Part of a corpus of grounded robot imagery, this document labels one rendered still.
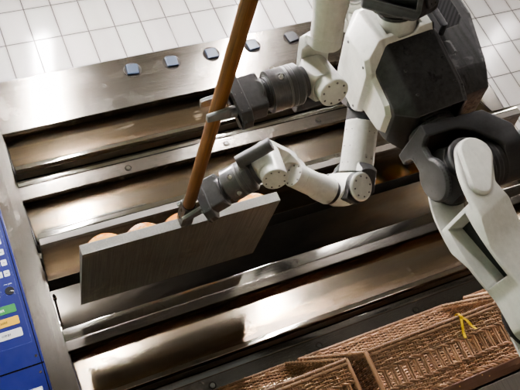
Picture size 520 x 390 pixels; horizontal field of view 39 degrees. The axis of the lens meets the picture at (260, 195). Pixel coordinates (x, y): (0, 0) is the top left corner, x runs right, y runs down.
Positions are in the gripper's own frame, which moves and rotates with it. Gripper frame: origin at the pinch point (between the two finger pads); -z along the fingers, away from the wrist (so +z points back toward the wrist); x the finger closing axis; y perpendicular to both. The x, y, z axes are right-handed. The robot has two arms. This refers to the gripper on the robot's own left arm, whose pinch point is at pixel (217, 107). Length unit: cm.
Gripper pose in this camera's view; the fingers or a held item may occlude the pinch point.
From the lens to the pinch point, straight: 147.5
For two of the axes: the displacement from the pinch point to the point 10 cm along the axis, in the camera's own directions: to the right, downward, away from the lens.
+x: 3.8, 8.5, -3.7
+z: 9.2, -3.1, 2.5
